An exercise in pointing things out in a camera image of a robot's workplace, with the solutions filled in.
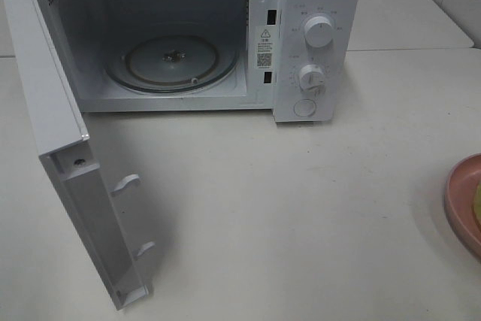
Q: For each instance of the sandwich with lettuce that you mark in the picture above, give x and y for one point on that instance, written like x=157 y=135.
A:
x=477 y=205

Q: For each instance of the white warning label sticker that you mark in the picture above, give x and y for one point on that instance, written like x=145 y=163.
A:
x=265 y=44

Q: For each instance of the glass microwave turntable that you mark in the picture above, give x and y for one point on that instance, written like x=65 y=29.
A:
x=172 y=64

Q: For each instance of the round door release button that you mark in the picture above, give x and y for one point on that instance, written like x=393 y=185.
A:
x=305 y=108

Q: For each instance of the upper white power knob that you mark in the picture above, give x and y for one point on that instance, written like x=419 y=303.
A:
x=319 y=30

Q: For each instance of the pink round plate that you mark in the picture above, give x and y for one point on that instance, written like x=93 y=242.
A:
x=459 y=194

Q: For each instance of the white microwave door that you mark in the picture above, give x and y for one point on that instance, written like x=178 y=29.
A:
x=62 y=141

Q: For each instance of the white microwave oven body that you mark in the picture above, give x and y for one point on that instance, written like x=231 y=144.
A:
x=88 y=32

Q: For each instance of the white timer knob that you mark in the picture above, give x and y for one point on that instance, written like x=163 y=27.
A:
x=311 y=78

